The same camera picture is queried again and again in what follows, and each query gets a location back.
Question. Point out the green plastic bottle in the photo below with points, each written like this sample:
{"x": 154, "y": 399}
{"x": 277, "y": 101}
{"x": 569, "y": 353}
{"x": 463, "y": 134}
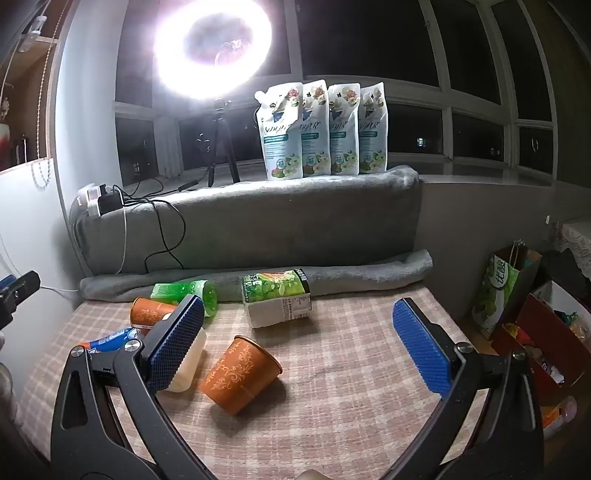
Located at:
{"x": 182, "y": 290}

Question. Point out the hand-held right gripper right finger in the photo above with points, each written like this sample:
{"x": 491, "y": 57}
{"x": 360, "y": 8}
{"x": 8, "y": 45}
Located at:
{"x": 421, "y": 348}

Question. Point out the white bottle with green label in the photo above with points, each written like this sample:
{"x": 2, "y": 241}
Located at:
{"x": 277, "y": 310}

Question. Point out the pink bottle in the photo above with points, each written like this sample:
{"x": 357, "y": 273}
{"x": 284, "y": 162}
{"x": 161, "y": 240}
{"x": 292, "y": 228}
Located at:
{"x": 561, "y": 415}

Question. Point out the green paper bag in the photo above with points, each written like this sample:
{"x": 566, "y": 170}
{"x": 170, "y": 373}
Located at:
{"x": 501, "y": 286}

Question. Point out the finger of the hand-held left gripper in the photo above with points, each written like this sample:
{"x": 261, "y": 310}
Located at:
{"x": 21, "y": 287}

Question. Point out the orange patterned cup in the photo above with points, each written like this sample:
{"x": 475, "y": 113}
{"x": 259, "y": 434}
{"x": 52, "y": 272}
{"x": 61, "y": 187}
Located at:
{"x": 240, "y": 374}
{"x": 147, "y": 312}

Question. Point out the plaid tablecloth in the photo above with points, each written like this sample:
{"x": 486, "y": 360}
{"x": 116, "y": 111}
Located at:
{"x": 351, "y": 369}

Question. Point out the white floral refill pouch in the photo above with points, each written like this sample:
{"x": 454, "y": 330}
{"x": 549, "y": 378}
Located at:
{"x": 316, "y": 138}
{"x": 344, "y": 138}
{"x": 373, "y": 138}
{"x": 279, "y": 138}

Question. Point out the rolled grey blanket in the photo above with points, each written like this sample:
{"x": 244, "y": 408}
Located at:
{"x": 369, "y": 274}

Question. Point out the white plastic container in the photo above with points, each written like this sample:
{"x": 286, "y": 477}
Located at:
{"x": 190, "y": 364}

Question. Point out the white window frame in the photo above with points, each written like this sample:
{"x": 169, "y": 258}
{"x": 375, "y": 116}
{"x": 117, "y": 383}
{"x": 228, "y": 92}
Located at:
{"x": 461, "y": 107}

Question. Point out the white lace cloth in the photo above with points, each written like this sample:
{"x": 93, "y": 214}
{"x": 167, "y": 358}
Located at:
{"x": 572, "y": 237}

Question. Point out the blue drink can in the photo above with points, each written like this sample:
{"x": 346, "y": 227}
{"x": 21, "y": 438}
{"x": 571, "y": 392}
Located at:
{"x": 111, "y": 342}

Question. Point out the red cardboard box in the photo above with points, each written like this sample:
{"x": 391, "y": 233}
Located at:
{"x": 540, "y": 332}

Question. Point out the white power strip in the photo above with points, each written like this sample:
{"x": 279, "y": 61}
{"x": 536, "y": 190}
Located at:
{"x": 90, "y": 201}

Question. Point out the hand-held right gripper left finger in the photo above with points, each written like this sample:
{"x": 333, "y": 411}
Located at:
{"x": 178, "y": 344}

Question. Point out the black charger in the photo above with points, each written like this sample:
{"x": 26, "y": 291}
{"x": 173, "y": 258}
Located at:
{"x": 111, "y": 202}

